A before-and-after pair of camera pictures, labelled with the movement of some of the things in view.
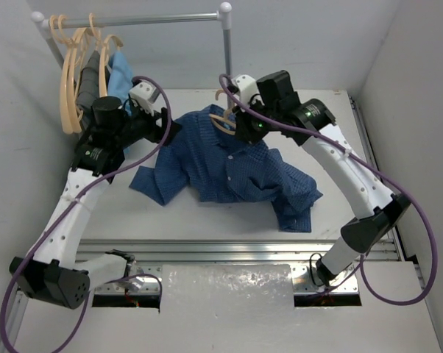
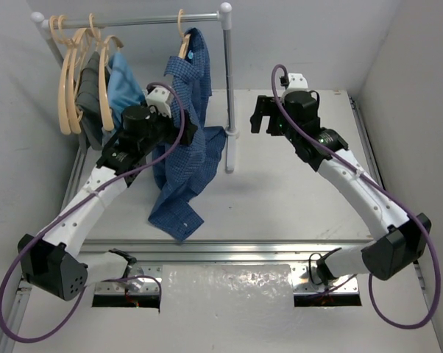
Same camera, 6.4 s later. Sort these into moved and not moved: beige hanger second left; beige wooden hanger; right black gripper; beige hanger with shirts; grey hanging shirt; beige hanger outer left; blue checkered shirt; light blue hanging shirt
Moved: blue checkered shirt; right black gripper; beige wooden hanger
Not moved: beige hanger outer left; grey hanging shirt; light blue hanging shirt; beige hanger second left; beige hanger with shirts
